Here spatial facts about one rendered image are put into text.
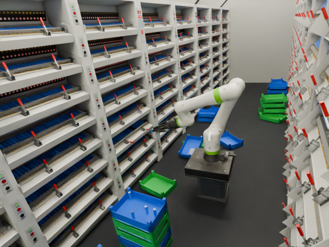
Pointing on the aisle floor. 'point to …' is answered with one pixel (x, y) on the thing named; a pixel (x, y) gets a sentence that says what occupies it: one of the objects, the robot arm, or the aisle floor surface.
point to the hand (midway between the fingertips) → (155, 129)
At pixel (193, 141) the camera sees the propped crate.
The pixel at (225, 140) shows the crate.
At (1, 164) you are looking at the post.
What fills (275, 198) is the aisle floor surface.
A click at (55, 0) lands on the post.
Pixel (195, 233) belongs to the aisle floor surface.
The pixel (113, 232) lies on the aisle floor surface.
